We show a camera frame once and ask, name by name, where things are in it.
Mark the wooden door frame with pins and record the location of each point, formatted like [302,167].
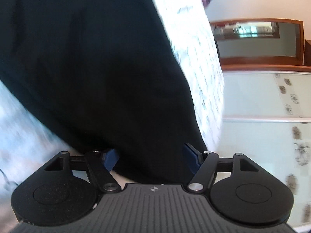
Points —
[263,44]

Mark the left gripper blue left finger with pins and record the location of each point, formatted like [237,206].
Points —
[99,165]

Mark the white script-print bed sheet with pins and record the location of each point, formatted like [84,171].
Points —
[26,143]

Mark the black pants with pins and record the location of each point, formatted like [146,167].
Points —
[101,75]

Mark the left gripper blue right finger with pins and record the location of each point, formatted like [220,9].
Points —
[203,166]

